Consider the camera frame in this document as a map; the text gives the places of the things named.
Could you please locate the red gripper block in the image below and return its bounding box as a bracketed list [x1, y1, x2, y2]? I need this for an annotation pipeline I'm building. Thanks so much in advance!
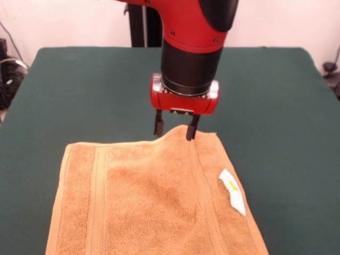
[150, 73, 220, 142]

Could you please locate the tan terry towel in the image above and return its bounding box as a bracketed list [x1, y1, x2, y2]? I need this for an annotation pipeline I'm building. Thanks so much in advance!
[45, 124, 269, 255]

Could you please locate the dark green table cloth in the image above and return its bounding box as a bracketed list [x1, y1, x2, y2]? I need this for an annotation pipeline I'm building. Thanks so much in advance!
[0, 47, 340, 255]

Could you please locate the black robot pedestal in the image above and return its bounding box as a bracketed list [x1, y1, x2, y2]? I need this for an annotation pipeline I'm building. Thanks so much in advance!
[123, 0, 164, 48]

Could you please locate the grey cable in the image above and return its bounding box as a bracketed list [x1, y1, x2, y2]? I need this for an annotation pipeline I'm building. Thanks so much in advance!
[0, 20, 29, 71]

